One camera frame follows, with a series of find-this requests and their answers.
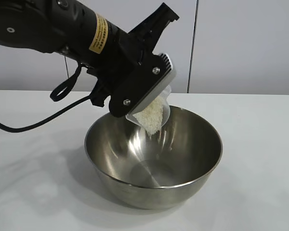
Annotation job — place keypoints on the stainless steel mixing bowl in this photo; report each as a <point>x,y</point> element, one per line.
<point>159,168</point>

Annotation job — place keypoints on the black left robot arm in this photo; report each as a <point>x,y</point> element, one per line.
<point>38,26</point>

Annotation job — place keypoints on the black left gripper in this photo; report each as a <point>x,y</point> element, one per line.
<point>144,31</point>

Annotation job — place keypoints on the yellow warning label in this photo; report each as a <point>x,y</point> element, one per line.
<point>98,32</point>

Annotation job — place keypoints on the white rice grains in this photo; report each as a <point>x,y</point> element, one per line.
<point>150,118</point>

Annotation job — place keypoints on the clear plastic measuring cup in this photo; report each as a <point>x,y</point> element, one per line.
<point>167,106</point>

